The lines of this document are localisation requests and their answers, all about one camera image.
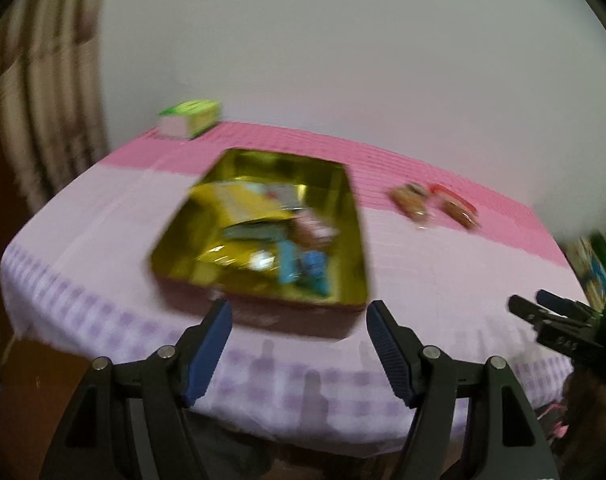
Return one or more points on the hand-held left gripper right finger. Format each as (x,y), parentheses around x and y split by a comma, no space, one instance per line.
(388,350)

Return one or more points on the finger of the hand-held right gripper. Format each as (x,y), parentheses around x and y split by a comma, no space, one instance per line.
(533,315)
(558,302)

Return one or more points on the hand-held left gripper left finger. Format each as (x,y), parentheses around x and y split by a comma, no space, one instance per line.
(210,355)

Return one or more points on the gold metal tin box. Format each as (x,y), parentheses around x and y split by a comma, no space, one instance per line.
(345,230)

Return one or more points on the grey speckled snack packet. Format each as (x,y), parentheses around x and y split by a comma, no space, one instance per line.
(253,232)

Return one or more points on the person's right forearm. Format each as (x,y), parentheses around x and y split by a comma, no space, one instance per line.
(595,425)

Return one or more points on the colourful printed bag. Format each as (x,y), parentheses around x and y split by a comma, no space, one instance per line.
(593,265)

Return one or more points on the silver foil packet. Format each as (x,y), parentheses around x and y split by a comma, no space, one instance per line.
(233,257)

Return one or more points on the blue white snack packet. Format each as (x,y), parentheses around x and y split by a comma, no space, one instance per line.
(315,270)

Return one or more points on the light blue snack packet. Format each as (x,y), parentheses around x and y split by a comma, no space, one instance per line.
(288,262)

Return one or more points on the red clear snack packet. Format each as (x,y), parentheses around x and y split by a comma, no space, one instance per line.
(455,205)

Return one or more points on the pink brown snack packet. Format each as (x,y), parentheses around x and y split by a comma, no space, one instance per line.
(313,227)

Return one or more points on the yellow clear snack packet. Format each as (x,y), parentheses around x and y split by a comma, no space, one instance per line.
(412,202)

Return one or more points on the pink checked tablecloth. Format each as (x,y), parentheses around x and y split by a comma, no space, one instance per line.
(108,240)

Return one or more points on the green tissue box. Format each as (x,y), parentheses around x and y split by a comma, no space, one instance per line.
(190,117)

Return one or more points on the beige patterned curtain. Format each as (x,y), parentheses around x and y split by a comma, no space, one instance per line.
(43,85)

